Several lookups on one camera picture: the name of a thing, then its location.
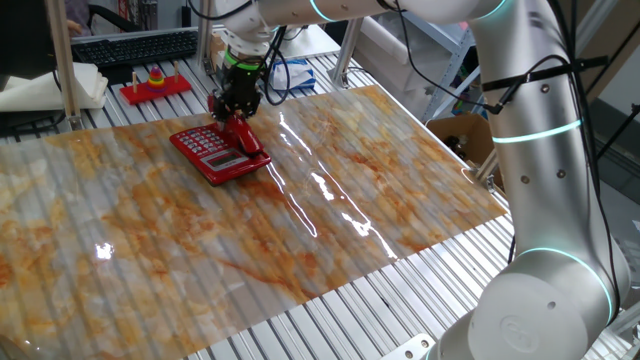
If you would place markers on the red telephone base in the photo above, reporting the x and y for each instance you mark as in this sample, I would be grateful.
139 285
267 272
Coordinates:
210 150

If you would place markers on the red telephone handset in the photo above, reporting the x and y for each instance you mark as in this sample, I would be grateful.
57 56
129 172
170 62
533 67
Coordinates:
247 137

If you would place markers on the person's bare hand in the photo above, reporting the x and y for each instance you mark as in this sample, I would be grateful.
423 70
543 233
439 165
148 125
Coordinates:
74 27

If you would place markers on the translucent storage bin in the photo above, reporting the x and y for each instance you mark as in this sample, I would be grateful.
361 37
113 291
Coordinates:
390 55

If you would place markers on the purple sleeved forearm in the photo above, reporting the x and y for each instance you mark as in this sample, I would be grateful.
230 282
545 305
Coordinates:
77 10

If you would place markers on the aluminium frame post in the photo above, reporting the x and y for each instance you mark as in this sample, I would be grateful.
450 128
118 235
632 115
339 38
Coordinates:
65 75
345 55
487 167
204 30

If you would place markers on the brown cardboard box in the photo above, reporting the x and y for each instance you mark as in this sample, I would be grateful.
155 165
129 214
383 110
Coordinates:
465 132

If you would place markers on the grey metal shelf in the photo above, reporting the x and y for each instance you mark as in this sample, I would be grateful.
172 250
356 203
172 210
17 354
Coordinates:
435 45

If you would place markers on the rainbow stacking rings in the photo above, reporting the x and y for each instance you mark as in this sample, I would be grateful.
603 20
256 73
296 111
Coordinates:
156 80

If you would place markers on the black monitor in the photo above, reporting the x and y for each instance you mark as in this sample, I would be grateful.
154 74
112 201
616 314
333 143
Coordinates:
25 40

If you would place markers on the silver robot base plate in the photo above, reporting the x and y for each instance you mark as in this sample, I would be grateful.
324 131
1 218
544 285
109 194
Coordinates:
410 350

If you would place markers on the black keyboard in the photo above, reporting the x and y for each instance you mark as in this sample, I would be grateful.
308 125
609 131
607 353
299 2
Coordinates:
135 47

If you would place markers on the red peg toy base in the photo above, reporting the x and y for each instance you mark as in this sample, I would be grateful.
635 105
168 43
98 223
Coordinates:
160 95

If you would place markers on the orange marble pattern mat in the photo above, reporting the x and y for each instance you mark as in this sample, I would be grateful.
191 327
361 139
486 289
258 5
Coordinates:
200 240

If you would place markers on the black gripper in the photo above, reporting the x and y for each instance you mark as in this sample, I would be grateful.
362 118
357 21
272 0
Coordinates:
240 90

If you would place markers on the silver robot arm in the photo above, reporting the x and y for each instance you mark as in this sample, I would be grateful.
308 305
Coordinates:
550 210

